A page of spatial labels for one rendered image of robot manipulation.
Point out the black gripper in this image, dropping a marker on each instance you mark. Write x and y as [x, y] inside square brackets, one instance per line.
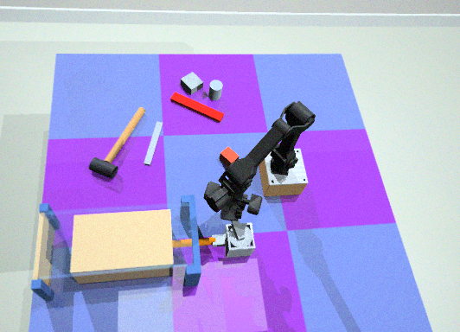
[253, 204]

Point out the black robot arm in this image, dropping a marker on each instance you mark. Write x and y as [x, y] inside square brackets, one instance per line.
[240, 173]

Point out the red flat bar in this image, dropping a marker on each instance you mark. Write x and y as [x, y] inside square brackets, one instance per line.
[197, 107]

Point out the mallet with grey head and wooden handle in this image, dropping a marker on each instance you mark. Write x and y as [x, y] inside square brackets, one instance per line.
[106, 167]

